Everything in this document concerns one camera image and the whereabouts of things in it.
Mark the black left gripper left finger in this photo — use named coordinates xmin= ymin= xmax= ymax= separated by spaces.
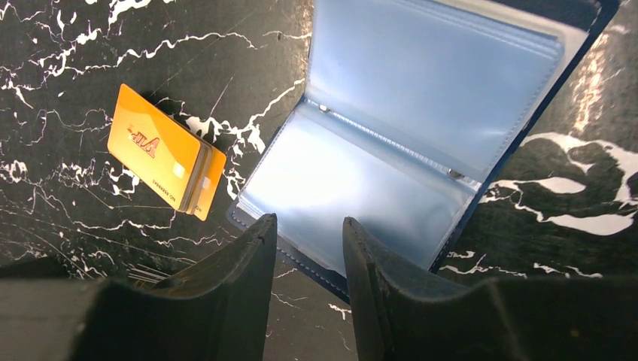
xmin=1 ymin=214 xmax=278 ymax=360

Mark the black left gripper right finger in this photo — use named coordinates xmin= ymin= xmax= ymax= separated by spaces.
xmin=342 ymin=217 xmax=637 ymax=360

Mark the orange credit card stack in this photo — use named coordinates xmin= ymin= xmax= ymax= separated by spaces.
xmin=107 ymin=83 xmax=226 ymax=221

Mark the navy blue card holder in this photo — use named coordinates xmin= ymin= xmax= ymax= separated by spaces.
xmin=228 ymin=0 xmax=619 ymax=300

